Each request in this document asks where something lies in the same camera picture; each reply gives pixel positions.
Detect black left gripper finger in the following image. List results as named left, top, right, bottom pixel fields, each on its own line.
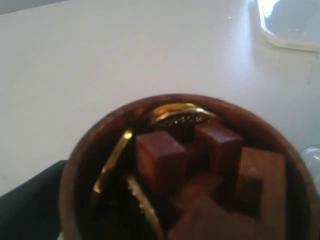
left=0, top=160, right=66, bottom=240

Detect brown wooden cup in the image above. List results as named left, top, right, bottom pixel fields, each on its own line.
left=59, top=94, right=320, bottom=240

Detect translucent white plastic cup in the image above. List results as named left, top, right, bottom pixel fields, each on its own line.
left=257, top=0, right=320, bottom=52

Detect clear dome lid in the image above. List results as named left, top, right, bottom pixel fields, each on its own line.
left=300, top=144, right=320, bottom=196

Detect gold coins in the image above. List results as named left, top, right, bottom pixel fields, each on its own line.
left=92, top=102, right=216, bottom=240

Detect brown wooden cubes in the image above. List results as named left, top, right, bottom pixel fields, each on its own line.
left=135, top=124, right=287, bottom=240

